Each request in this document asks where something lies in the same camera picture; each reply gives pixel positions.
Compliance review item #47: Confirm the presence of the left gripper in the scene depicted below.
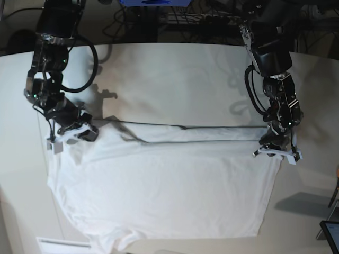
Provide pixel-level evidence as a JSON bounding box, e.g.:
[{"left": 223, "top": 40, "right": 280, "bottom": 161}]
[{"left": 258, "top": 121, "right": 297, "bottom": 156}]

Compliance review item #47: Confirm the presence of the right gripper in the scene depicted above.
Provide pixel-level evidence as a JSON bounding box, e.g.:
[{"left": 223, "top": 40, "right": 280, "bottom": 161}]
[{"left": 54, "top": 103, "right": 99, "bottom": 142}]

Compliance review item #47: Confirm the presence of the white T-shirt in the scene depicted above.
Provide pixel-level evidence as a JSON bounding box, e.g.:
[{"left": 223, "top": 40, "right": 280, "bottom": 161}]
[{"left": 47, "top": 123, "right": 281, "bottom": 253}]

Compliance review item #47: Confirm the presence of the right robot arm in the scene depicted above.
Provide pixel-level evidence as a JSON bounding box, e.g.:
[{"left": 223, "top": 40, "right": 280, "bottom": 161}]
[{"left": 24, "top": 1, "right": 99, "bottom": 143}]

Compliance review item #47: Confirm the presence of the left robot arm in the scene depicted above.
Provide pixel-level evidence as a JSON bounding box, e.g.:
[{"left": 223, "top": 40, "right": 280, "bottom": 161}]
[{"left": 239, "top": 1, "right": 304, "bottom": 164}]

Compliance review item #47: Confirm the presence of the black tripod leg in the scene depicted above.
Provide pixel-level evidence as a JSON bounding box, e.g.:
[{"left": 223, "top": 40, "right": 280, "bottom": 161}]
[{"left": 328, "top": 181, "right": 339, "bottom": 208}]

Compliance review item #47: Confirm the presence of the tablet on stand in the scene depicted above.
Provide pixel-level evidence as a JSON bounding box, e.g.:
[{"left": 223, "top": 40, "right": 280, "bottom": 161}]
[{"left": 316, "top": 220, "right": 338, "bottom": 254}]

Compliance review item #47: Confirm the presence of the blue box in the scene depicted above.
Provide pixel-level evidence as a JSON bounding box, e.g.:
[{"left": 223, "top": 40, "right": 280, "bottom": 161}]
[{"left": 119, "top": 0, "right": 191, "bottom": 7}]

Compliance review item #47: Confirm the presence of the white paper sheet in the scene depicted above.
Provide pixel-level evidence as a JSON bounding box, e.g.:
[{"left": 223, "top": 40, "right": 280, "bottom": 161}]
[{"left": 36, "top": 237, "right": 93, "bottom": 253}]

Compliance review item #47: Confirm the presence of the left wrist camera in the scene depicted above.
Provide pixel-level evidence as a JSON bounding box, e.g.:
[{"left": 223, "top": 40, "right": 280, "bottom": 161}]
[{"left": 286, "top": 149, "right": 303, "bottom": 165}]

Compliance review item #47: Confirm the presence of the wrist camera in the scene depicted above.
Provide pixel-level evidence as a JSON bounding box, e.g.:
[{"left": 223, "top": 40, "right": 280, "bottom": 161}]
[
  {"left": 46, "top": 139, "right": 63, "bottom": 155},
  {"left": 286, "top": 149, "right": 303, "bottom": 165}
]

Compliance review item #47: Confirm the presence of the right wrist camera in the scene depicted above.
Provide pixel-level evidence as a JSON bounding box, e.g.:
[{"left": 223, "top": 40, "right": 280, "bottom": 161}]
[{"left": 46, "top": 139, "right": 63, "bottom": 155}]

